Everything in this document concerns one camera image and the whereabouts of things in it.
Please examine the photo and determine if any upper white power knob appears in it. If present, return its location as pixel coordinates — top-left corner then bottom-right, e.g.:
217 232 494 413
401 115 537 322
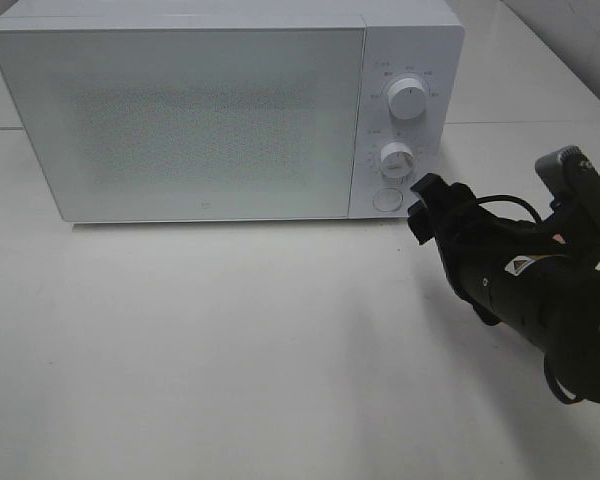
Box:
386 75 429 121

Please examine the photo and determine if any lower white timer knob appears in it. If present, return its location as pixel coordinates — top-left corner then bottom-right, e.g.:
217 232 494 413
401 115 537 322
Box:
380 142 415 179

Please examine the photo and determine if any white microwave oven body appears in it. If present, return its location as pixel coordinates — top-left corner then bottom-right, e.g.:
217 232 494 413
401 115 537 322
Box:
0 1 465 223

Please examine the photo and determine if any white microwave door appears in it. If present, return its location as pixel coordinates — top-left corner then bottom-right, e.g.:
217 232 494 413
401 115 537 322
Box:
0 29 363 223

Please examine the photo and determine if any round white door-release button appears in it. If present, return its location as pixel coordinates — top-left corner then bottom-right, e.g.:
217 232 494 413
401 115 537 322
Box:
373 188 403 213

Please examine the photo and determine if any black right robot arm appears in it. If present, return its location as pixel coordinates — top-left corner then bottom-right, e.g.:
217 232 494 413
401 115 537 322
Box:
408 174 600 404

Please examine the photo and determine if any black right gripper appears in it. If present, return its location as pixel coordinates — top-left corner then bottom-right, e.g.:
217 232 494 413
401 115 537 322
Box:
407 173 541 325

